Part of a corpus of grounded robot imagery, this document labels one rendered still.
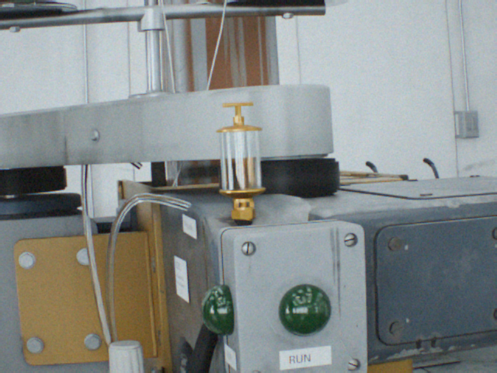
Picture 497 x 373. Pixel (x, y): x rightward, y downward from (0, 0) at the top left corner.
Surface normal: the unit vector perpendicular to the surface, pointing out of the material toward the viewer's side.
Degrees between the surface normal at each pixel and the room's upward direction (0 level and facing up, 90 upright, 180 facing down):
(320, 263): 90
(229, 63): 90
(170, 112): 90
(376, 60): 90
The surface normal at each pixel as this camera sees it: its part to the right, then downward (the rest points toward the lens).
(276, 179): -0.04, 0.05
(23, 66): 0.22, 0.04
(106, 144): -0.62, 0.07
